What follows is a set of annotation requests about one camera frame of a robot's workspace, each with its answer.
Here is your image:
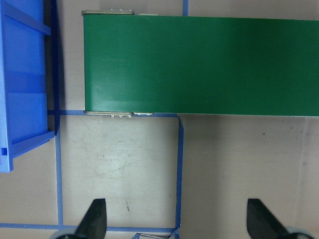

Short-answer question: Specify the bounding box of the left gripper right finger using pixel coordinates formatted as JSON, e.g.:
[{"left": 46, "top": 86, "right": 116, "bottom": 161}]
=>
[{"left": 246, "top": 198, "right": 289, "bottom": 239}]

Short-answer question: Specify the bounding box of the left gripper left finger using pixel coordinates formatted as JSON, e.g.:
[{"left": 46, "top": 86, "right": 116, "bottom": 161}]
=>
[{"left": 74, "top": 199, "right": 107, "bottom": 239}]

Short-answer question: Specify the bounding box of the green conveyor belt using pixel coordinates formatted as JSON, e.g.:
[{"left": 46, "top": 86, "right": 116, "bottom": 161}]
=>
[{"left": 82, "top": 10, "right": 319, "bottom": 117}]

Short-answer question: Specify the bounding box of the left blue bin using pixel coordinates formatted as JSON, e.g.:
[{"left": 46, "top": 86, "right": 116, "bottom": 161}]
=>
[{"left": 0, "top": 0, "right": 54, "bottom": 173}]

